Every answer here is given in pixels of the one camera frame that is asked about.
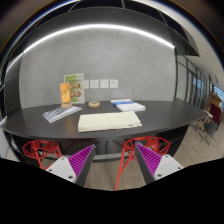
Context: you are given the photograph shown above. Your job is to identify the white wall socket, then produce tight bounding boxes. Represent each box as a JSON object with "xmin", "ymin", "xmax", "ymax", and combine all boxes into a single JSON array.
[
  {"xmin": 100, "ymin": 79, "xmax": 109, "ymax": 88},
  {"xmin": 110, "ymin": 80, "xmax": 118, "ymax": 88},
  {"xmin": 90, "ymin": 79, "xmax": 99, "ymax": 89}
]

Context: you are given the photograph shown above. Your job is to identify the white wall socket right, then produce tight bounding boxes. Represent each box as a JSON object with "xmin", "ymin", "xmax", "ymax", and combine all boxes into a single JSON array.
[{"xmin": 110, "ymin": 80, "xmax": 118, "ymax": 88}]

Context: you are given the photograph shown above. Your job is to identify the red wire chair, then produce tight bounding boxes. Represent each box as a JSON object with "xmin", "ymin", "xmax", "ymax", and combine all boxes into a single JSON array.
[
  {"xmin": 114, "ymin": 136, "xmax": 171, "ymax": 190},
  {"xmin": 22, "ymin": 140, "xmax": 62, "ymax": 170}
]

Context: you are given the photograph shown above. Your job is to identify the wooden cabinet with red panel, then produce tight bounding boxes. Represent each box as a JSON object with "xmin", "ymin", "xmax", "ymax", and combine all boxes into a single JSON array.
[{"xmin": 207, "ymin": 93, "xmax": 222, "ymax": 123}]

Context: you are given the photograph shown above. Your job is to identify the right red wire chair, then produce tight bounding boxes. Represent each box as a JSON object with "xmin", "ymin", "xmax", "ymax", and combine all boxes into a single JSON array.
[{"xmin": 114, "ymin": 136, "xmax": 171, "ymax": 190}]

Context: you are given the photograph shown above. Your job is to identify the white and blue folded towels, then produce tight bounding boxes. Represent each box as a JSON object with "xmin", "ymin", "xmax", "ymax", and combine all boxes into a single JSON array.
[{"xmin": 111, "ymin": 99, "xmax": 146, "ymax": 112}]

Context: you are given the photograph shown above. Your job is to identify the white wall socket left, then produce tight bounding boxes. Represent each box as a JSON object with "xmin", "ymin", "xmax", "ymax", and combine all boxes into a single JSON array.
[{"xmin": 90, "ymin": 79, "xmax": 99, "ymax": 89}]

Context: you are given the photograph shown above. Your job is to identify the left red wire chair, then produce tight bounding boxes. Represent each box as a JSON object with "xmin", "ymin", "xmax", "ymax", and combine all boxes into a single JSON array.
[{"xmin": 22, "ymin": 140, "xmax": 62, "ymax": 170}]

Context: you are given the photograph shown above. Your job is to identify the white wall socket middle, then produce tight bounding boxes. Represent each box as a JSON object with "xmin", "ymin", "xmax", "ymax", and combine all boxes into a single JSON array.
[{"xmin": 100, "ymin": 79, "xmax": 109, "ymax": 88}]

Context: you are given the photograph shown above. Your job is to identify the round wooden coaster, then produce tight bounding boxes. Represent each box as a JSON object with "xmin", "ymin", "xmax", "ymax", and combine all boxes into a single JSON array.
[{"xmin": 88, "ymin": 101, "xmax": 100, "ymax": 108}]

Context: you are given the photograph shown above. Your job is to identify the green menu poster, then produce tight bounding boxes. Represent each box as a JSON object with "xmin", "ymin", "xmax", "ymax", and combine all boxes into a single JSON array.
[{"xmin": 64, "ymin": 73, "xmax": 85, "ymax": 104}]

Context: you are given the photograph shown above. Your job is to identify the curved ceiling light strip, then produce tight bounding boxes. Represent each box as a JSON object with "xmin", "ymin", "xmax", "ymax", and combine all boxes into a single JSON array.
[{"xmin": 6, "ymin": 24, "xmax": 175, "ymax": 72}]

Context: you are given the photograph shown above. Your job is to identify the cream folded towel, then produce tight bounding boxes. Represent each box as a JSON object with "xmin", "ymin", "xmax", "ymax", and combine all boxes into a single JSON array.
[{"xmin": 78, "ymin": 111, "xmax": 142, "ymax": 132}]

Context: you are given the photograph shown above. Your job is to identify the gripper purple and grey right finger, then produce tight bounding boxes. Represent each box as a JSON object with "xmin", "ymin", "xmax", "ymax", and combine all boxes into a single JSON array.
[{"xmin": 135, "ymin": 144, "xmax": 183, "ymax": 184}]

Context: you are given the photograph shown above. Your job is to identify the black chair in background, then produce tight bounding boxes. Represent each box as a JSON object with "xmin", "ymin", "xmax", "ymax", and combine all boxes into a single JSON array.
[{"xmin": 201, "ymin": 120, "xmax": 217, "ymax": 144}]

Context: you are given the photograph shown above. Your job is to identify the gripper purple and grey left finger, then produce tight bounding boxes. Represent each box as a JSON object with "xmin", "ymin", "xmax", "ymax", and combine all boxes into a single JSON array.
[{"xmin": 47, "ymin": 145, "xmax": 95, "ymax": 186}]

